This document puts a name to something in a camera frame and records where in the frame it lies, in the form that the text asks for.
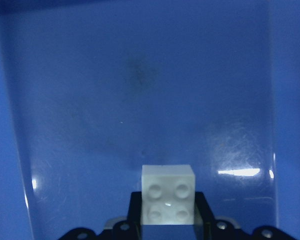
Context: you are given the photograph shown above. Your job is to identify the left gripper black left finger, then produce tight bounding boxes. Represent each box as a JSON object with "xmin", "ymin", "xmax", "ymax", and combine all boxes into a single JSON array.
[{"xmin": 126, "ymin": 191, "xmax": 142, "ymax": 240}]

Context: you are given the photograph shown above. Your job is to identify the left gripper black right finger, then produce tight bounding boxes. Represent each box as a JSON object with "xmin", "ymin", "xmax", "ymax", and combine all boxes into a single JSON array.
[{"xmin": 193, "ymin": 191, "xmax": 216, "ymax": 240}]

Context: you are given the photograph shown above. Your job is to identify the white block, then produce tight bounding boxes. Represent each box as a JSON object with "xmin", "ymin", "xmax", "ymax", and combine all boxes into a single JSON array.
[{"xmin": 141, "ymin": 164, "xmax": 196, "ymax": 226}]

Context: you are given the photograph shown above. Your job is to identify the blue plastic tray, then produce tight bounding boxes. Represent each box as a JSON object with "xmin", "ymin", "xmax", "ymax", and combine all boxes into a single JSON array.
[{"xmin": 0, "ymin": 0, "xmax": 300, "ymax": 240}]

